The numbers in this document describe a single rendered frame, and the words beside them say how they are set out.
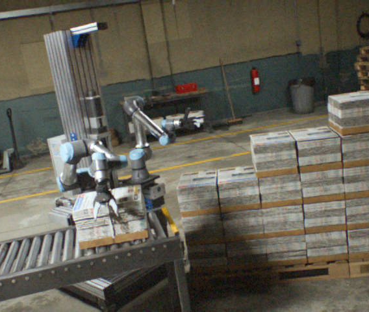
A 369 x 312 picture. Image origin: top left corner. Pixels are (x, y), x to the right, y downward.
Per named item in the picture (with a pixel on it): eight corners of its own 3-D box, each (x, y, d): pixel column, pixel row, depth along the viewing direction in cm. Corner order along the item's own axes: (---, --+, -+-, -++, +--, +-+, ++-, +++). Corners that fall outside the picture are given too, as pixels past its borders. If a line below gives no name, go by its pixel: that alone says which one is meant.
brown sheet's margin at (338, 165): (290, 159, 338) (290, 153, 337) (328, 154, 335) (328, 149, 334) (300, 173, 301) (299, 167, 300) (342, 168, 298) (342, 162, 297)
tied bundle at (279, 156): (252, 164, 341) (249, 136, 336) (290, 160, 338) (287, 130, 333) (256, 179, 305) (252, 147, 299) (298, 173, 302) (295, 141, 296)
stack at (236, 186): (195, 266, 367) (180, 172, 348) (337, 253, 354) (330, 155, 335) (191, 292, 330) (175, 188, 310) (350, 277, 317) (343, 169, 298)
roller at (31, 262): (43, 242, 270) (41, 234, 269) (34, 277, 225) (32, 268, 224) (34, 244, 269) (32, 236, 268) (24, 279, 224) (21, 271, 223)
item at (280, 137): (249, 136, 336) (249, 134, 336) (287, 130, 333) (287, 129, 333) (253, 146, 300) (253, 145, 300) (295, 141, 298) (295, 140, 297)
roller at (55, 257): (64, 237, 272) (62, 230, 271) (60, 271, 227) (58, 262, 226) (56, 239, 271) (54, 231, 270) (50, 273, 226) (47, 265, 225)
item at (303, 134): (288, 131, 331) (287, 130, 331) (325, 127, 329) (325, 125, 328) (296, 142, 295) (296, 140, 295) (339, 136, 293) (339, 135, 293)
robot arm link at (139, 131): (134, 164, 359) (123, 98, 346) (141, 159, 373) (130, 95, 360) (148, 163, 355) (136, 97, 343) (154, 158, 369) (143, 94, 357)
